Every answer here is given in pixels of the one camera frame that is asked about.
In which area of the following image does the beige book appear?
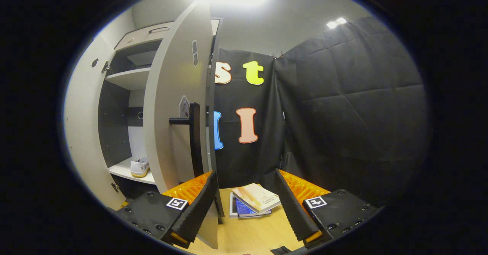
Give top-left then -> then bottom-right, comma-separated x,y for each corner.
231,183 -> 282,214

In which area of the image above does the grey cabinet drawer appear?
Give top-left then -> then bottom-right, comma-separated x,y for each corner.
114,19 -> 221,51

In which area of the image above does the grey cabinet door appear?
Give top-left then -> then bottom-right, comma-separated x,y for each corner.
64,34 -> 126,210
143,0 -> 220,250

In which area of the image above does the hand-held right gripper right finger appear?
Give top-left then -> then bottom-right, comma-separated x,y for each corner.
274,168 -> 382,250

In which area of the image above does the blue book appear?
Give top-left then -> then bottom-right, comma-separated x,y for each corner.
234,198 -> 272,218

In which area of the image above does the grey shoe cabinet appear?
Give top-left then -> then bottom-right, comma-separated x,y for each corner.
97,18 -> 226,225

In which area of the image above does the white canvas shoe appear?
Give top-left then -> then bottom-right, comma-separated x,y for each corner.
130,157 -> 150,178

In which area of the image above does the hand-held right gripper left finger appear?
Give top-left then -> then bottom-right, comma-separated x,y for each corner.
114,170 -> 218,250

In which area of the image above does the small ceiling light panel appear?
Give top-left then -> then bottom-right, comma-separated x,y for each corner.
326,17 -> 348,29

